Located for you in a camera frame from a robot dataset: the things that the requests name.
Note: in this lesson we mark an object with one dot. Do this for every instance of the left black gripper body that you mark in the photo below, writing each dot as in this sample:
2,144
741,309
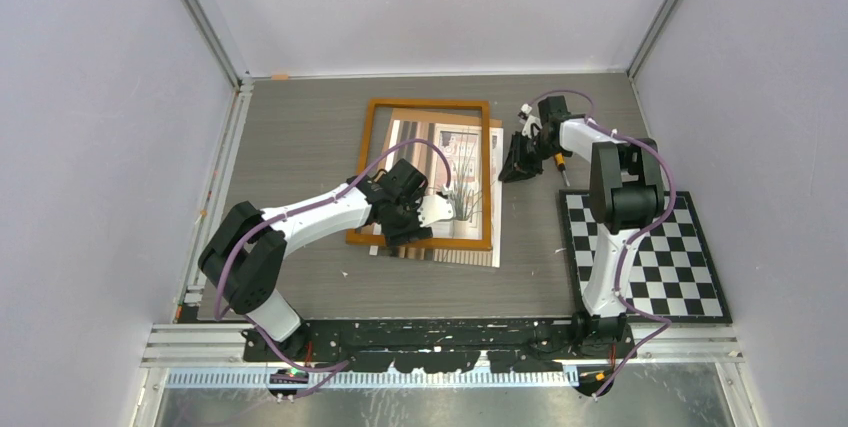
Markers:
404,224

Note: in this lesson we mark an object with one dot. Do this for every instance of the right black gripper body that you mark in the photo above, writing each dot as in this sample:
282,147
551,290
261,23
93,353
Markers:
547,150

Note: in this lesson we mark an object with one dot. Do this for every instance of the orange handled screwdriver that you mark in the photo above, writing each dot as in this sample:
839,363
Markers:
561,168

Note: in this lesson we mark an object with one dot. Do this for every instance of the printed plant window photo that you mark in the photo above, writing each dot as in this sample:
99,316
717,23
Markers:
461,146

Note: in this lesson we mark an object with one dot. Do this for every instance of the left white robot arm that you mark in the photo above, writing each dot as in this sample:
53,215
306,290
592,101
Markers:
243,258

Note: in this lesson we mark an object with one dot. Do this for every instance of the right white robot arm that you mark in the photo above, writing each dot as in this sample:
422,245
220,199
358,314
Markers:
626,199

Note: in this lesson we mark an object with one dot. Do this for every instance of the black white checkerboard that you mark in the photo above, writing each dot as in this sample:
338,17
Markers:
673,274

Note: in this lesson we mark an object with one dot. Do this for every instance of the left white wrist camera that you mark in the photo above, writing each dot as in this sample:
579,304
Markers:
435,208

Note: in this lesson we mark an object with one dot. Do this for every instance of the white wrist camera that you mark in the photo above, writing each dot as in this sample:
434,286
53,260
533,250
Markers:
435,208
531,124

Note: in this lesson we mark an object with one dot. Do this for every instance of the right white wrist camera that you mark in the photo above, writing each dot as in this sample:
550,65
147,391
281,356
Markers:
531,124

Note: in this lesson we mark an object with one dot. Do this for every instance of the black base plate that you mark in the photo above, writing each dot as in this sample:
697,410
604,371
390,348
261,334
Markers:
507,345

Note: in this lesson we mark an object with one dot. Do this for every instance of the aluminium rail front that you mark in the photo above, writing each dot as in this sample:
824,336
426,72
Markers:
203,356

